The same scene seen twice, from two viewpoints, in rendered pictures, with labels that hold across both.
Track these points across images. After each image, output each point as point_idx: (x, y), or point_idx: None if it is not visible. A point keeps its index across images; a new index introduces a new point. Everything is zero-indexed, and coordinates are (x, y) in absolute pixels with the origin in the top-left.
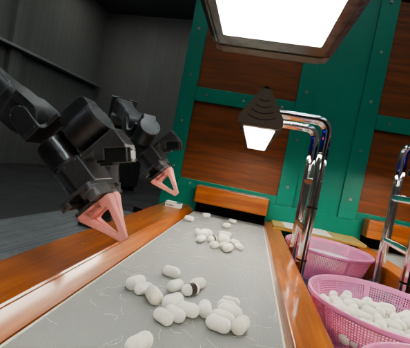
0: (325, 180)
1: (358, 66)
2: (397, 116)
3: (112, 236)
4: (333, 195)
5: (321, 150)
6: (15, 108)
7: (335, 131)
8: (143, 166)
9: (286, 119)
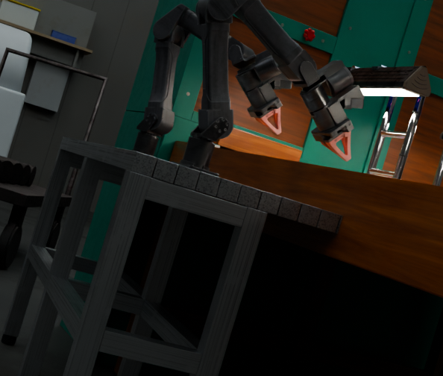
0: (354, 135)
1: (402, 9)
2: (429, 72)
3: (344, 157)
4: (360, 152)
5: (418, 109)
6: (305, 63)
7: None
8: (256, 101)
9: None
